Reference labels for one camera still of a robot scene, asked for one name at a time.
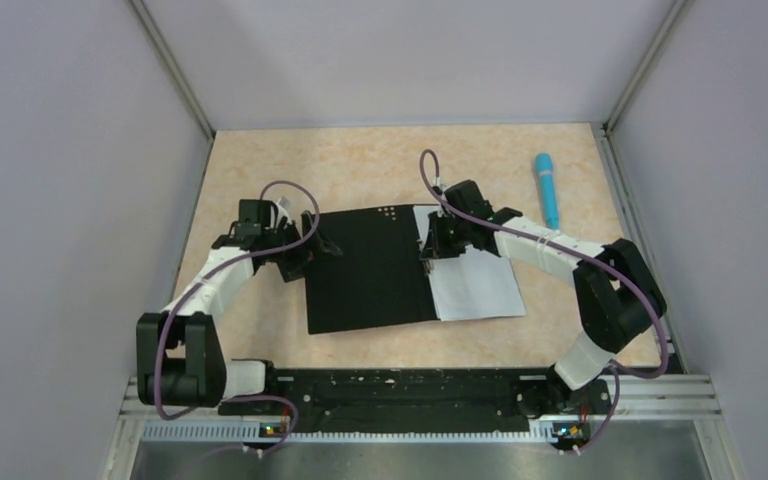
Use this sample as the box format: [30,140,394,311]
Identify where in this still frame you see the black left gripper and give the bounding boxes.
[263,210,341,281]

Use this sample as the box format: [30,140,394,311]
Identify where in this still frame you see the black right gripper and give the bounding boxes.
[422,210,471,261]

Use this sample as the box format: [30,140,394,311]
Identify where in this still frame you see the red and black folder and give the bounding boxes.
[304,204,441,335]

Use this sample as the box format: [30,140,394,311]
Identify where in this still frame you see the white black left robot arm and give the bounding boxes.
[136,199,342,414]

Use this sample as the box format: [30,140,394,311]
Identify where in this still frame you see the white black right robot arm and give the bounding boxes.
[426,180,667,412]

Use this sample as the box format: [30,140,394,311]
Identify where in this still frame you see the turquoise marker pen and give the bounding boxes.
[534,152,560,230]

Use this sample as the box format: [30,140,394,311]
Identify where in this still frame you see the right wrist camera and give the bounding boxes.
[432,182,449,204]

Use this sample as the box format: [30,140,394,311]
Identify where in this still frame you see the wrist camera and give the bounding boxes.
[270,197,294,230]
[432,182,449,204]

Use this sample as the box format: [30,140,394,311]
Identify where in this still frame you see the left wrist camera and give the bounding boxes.
[270,197,294,230]

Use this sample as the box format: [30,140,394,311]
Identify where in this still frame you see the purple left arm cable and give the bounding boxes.
[153,180,322,458]

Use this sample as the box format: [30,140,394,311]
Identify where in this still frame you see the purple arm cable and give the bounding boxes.
[418,148,671,458]
[153,180,322,458]

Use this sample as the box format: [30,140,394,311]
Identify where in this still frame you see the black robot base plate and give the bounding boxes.
[218,368,610,434]

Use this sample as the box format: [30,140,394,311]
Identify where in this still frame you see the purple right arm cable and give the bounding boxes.
[418,148,671,458]

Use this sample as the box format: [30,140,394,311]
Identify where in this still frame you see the aluminium frame rail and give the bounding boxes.
[102,369,745,479]

